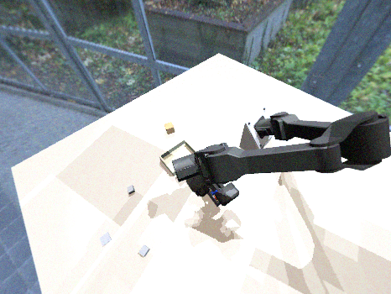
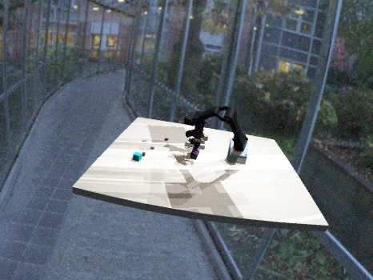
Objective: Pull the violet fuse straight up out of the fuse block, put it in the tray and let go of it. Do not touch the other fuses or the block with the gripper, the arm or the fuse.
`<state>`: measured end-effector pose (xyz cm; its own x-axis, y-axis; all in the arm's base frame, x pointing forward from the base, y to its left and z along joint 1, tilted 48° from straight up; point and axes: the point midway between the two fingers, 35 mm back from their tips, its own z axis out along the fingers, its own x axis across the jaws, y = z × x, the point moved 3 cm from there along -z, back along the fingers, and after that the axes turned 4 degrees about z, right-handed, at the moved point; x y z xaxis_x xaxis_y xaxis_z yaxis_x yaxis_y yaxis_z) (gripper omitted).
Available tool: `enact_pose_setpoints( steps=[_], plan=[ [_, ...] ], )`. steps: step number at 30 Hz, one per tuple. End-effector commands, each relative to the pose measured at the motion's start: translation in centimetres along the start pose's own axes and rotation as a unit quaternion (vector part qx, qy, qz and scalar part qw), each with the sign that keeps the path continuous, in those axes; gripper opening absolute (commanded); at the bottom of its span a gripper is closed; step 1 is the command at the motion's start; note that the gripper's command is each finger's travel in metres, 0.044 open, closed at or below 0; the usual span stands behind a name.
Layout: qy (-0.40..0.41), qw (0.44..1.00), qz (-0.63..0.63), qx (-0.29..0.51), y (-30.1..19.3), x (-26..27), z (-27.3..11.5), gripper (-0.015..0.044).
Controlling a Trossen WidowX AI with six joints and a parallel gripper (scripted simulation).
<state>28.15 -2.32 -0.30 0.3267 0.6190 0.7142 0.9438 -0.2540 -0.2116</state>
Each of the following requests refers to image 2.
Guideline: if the small cyan cube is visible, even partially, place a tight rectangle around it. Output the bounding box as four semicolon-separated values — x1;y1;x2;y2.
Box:
133;152;142;161

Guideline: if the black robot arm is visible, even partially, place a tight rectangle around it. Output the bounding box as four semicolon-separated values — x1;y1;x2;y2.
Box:
184;106;248;152

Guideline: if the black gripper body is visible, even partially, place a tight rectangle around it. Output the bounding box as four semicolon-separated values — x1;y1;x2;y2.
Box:
191;128;204;146

